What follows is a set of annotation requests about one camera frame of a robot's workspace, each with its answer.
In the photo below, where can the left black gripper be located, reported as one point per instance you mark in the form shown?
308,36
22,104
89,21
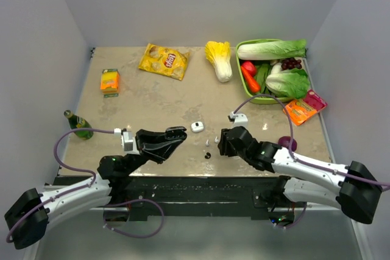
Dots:
155,145

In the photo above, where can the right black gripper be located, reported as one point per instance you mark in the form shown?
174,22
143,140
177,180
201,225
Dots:
223,145

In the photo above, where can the black earbud charging case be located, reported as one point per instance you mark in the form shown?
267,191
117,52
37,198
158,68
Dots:
175,129

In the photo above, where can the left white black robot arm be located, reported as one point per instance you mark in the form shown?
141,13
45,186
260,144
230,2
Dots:
34,212

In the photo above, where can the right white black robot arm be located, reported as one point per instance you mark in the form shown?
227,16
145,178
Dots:
352,189

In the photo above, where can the white earbud charging case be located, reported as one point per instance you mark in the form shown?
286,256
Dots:
197,127

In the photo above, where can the purple round object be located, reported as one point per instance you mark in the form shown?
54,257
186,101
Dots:
284,141

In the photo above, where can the green plastic basket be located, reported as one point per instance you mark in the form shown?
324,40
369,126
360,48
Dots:
262,100

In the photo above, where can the orange carrot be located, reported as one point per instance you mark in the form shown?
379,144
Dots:
252,84

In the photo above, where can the orange pink snack packet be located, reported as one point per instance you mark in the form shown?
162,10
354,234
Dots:
301,110

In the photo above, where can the dark green spinach leaves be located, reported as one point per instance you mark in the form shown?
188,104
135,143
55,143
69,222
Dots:
262,73

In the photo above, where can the red pepper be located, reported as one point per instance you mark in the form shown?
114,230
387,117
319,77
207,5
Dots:
250,67

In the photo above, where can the green glass bottle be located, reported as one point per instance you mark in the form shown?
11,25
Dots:
75,121

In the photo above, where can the green lettuce head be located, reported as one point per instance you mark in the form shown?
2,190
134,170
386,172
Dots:
290,83

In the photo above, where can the yellow Lays chips bag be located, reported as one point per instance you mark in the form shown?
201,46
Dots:
164,61

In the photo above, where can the yellow napa cabbage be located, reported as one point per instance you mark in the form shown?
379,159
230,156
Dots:
218,54

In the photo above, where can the dark purple grapes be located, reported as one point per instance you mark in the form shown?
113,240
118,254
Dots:
291,63

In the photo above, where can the long green white cabbage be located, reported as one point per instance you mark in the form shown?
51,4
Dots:
271,50

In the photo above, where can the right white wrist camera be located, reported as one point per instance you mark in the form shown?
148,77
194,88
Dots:
238,119

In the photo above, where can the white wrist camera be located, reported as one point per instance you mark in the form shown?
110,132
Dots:
238,119
127,139

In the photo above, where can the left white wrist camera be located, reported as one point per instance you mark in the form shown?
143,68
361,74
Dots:
127,139

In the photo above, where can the black base mount frame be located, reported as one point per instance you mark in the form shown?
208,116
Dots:
259,198

